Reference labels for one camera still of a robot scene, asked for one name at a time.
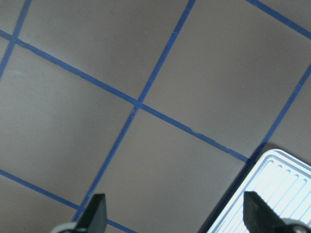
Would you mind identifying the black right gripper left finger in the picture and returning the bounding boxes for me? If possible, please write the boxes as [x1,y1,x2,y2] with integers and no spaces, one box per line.
[75,193,107,233]

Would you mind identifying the ribbed metal tray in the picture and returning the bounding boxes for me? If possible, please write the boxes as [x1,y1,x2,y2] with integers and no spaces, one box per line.
[206,149,311,233]

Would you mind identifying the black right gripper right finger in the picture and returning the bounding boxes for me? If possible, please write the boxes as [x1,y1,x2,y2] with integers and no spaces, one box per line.
[243,191,292,233]

